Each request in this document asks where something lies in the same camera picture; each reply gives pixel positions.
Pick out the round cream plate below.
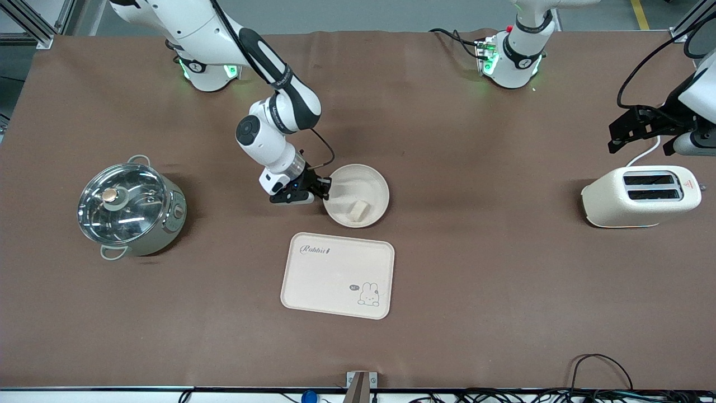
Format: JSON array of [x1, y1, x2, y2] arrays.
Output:
[[323, 163, 390, 228]]

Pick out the white two-slot toaster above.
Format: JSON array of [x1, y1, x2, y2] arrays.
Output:
[[581, 165, 707, 229]]

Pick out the cream rabbit print tray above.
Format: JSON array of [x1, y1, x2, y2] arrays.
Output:
[[280, 232, 395, 320]]

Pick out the steel pot with glass lid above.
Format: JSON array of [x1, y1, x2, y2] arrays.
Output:
[[77, 154, 188, 261]]

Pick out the glass pot lid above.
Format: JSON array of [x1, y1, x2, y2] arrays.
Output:
[[77, 163, 169, 246]]

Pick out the brown table cover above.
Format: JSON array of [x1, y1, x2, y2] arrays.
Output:
[[0, 28, 716, 390]]

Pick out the white toaster power cable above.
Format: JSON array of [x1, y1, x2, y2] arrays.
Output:
[[625, 135, 662, 168]]

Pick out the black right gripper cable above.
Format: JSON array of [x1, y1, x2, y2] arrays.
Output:
[[305, 128, 337, 170]]

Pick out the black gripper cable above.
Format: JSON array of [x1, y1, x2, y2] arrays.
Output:
[[616, 21, 716, 111], [305, 128, 337, 170]]

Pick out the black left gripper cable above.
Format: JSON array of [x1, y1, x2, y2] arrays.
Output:
[[616, 21, 716, 111]]

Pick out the aluminium frame profile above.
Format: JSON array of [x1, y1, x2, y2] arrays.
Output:
[[0, 0, 77, 50], [670, 0, 716, 43]]

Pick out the black left arm base cable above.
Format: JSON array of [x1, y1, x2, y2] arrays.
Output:
[[429, 27, 483, 60]]

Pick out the metal table edge bracket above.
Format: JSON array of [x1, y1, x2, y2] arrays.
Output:
[[346, 371, 378, 403]]

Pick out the black cable bundle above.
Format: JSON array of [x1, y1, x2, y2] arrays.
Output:
[[407, 353, 716, 403]]

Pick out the white table edge rail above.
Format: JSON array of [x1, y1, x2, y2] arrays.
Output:
[[0, 386, 716, 403]]

